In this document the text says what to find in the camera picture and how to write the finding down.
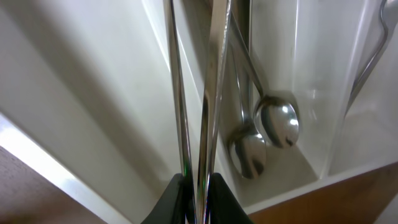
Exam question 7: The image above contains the metal chopstick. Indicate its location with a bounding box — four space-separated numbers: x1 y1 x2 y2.
165 0 197 223
196 0 233 224

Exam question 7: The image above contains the white plastic cutlery tray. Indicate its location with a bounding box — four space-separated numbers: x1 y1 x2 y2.
1 0 397 223

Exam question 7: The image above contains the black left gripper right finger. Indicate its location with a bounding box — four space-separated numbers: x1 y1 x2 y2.
208 173 253 224

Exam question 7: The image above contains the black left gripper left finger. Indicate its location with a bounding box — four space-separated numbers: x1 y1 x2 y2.
141 174 187 224

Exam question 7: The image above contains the metal fork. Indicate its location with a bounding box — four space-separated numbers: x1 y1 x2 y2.
345 0 397 115

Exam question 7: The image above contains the large metal spoon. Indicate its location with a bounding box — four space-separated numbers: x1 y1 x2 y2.
228 1 266 179
229 18 300 149

